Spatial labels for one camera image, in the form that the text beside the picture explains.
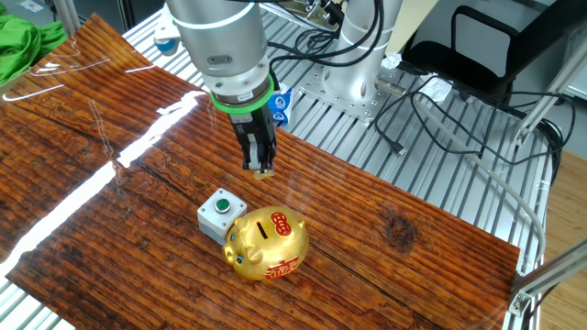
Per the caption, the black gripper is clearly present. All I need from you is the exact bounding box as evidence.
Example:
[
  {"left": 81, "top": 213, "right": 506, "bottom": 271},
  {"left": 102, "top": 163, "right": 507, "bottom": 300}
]
[{"left": 227, "top": 105, "right": 278, "bottom": 176}]

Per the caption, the golden piggy bank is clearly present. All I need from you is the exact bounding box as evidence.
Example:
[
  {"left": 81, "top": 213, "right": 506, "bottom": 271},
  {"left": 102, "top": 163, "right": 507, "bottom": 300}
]
[{"left": 221, "top": 204, "right": 311, "bottom": 281}]

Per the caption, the blue tissue pack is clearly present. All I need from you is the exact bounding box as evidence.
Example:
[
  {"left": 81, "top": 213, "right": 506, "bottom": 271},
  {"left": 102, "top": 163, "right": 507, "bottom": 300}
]
[{"left": 267, "top": 83, "right": 294, "bottom": 125}]

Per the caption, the grey push button box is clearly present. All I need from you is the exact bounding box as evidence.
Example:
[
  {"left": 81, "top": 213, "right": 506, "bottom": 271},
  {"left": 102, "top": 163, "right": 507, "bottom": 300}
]
[{"left": 196, "top": 187, "right": 249, "bottom": 247}]

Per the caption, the wood pattern table mat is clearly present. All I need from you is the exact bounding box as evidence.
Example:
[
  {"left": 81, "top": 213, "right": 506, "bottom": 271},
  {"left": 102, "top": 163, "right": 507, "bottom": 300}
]
[{"left": 0, "top": 12, "right": 522, "bottom": 330}]

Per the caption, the crumpled white paper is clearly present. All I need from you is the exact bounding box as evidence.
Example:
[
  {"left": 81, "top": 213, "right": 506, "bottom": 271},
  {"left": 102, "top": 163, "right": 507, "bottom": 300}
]
[
  {"left": 380, "top": 50, "right": 404, "bottom": 71},
  {"left": 419, "top": 72, "right": 454, "bottom": 103}
]

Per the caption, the black office chair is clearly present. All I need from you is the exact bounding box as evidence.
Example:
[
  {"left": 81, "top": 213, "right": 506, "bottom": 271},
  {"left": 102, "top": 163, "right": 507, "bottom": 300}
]
[{"left": 401, "top": 0, "right": 587, "bottom": 100}]

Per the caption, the green cloth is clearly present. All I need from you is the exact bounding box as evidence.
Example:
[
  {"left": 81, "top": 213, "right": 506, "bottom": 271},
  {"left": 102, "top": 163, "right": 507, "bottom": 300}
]
[{"left": 0, "top": 13, "right": 69, "bottom": 88}]

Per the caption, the small white card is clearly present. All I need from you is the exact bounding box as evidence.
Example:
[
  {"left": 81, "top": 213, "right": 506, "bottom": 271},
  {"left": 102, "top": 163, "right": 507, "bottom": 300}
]
[{"left": 18, "top": 0, "right": 46, "bottom": 14}]

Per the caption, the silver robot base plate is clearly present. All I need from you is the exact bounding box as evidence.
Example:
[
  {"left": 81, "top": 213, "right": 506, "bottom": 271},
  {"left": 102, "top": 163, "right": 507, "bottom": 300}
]
[{"left": 297, "top": 45, "right": 416, "bottom": 125}]

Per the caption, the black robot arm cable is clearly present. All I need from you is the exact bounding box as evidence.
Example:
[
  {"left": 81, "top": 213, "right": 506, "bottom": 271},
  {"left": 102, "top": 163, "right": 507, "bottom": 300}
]
[{"left": 268, "top": 0, "right": 385, "bottom": 88}]

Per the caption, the black cable with plug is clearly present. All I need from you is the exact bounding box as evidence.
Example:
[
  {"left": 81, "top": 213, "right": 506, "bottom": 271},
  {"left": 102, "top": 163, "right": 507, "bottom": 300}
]
[{"left": 373, "top": 75, "right": 441, "bottom": 157}]

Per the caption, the long black looped cable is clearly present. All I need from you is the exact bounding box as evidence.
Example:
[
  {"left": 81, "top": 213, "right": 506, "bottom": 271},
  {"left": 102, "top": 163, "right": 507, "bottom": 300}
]
[{"left": 410, "top": 89, "right": 578, "bottom": 167}]

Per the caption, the aluminium frame post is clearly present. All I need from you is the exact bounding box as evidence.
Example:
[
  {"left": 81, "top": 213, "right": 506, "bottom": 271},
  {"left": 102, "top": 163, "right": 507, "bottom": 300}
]
[{"left": 53, "top": 0, "right": 83, "bottom": 37}]

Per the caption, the grey hose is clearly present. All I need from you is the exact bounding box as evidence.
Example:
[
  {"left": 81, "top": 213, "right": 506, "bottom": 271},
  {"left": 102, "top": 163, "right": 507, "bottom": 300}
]
[{"left": 374, "top": 76, "right": 548, "bottom": 276}]

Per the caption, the aluminium frame strut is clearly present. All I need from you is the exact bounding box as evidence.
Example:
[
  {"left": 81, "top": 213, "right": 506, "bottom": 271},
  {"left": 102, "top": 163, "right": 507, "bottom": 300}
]
[
  {"left": 512, "top": 38, "right": 587, "bottom": 148},
  {"left": 506, "top": 237, "right": 587, "bottom": 317}
]

